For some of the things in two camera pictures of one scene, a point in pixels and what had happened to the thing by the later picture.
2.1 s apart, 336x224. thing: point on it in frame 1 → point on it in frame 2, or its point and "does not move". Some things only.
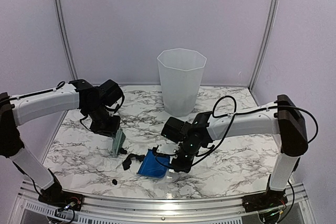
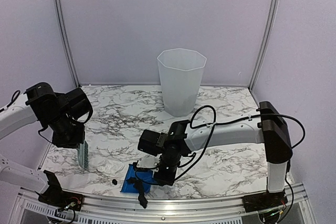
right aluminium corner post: [269, 34] does not move
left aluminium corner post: [65, 32] does not move
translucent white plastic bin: [180, 71] does not move
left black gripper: [108, 131] → [73, 144]
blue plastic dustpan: [154, 166] → [146, 178]
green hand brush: [118, 138] → [83, 155]
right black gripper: [178, 167] → [167, 180]
